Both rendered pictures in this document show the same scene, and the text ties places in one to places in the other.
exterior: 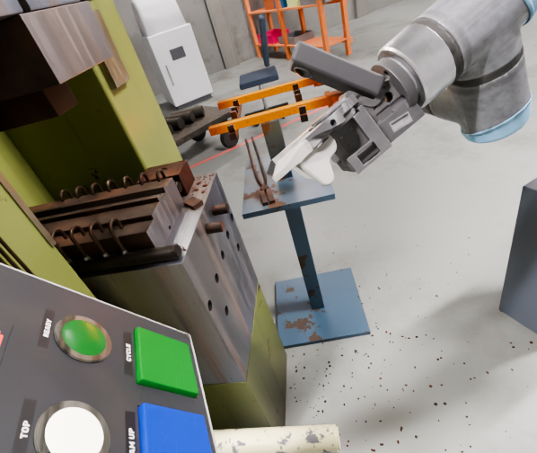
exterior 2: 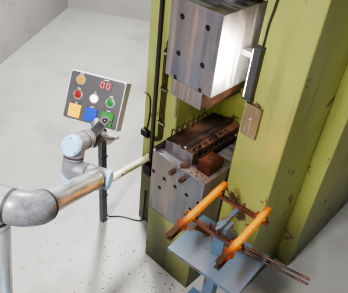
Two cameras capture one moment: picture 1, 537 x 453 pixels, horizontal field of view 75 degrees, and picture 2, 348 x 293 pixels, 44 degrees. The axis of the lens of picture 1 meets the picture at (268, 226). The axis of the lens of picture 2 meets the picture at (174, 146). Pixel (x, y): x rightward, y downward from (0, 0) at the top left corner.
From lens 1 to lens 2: 2.35 m
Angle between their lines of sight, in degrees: 86
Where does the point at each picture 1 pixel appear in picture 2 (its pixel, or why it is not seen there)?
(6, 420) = (96, 90)
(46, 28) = (177, 84)
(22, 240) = (170, 106)
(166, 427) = (92, 113)
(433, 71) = not seen: hidden behind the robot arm
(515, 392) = not seen: outside the picture
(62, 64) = (174, 92)
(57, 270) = (171, 120)
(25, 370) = (103, 92)
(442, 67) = not seen: hidden behind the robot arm
